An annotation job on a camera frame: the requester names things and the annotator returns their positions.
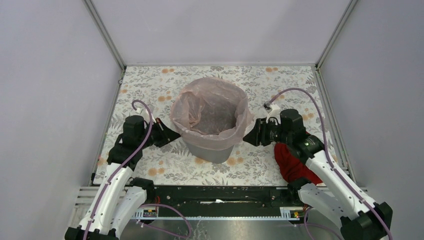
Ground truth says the red cloth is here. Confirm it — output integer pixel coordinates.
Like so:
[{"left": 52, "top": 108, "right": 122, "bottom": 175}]
[{"left": 271, "top": 130, "right": 324, "bottom": 185}]

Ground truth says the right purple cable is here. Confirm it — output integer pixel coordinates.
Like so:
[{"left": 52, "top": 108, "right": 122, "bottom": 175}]
[{"left": 263, "top": 87, "right": 395, "bottom": 240}]

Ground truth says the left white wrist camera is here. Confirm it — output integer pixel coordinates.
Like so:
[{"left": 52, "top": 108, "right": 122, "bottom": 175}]
[{"left": 135, "top": 105, "right": 157, "bottom": 125}]

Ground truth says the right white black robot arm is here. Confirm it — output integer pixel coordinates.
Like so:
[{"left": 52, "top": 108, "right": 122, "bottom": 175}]
[{"left": 243, "top": 109, "right": 393, "bottom": 240}]

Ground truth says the grey plastic trash bin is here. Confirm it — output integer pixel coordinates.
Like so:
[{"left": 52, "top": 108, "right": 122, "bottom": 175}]
[{"left": 184, "top": 141, "right": 234, "bottom": 164}]

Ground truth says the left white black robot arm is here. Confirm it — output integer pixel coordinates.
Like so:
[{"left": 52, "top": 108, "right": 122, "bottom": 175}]
[{"left": 64, "top": 115, "right": 180, "bottom": 240}]

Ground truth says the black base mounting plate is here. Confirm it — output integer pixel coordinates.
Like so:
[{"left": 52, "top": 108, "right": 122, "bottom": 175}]
[{"left": 137, "top": 185, "right": 307, "bottom": 216}]

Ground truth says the pink plastic trash bag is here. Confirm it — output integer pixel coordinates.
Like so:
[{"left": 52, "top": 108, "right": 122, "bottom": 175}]
[{"left": 169, "top": 77, "right": 254, "bottom": 151}]

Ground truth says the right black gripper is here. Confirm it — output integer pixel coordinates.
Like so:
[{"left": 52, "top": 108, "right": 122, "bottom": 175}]
[{"left": 242, "top": 116, "right": 292, "bottom": 147}]

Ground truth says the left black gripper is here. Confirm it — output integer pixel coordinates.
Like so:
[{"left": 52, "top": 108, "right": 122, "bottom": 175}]
[{"left": 138, "top": 117, "right": 181, "bottom": 149}]

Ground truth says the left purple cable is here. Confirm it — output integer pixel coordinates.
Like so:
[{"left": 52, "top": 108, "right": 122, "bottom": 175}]
[{"left": 82, "top": 99, "right": 193, "bottom": 240}]

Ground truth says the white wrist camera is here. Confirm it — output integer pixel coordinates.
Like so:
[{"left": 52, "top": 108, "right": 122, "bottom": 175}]
[
  {"left": 135, "top": 105, "right": 157, "bottom": 125},
  {"left": 263, "top": 102, "right": 282, "bottom": 125}
]

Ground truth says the grey slotted cable duct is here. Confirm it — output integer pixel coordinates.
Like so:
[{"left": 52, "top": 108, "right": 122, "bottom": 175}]
[{"left": 131, "top": 207, "right": 304, "bottom": 221}]

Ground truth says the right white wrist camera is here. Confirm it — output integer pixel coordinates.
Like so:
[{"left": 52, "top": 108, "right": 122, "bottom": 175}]
[{"left": 263, "top": 102, "right": 282, "bottom": 125}]

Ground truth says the purple cable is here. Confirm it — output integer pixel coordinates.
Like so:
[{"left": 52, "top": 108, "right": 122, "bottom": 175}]
[
  {"left": 82, "top": 99, "right": 193, "bottom": 240},
  {"left": 263, "top": 87, "right": 395, "bottom": 240}
]

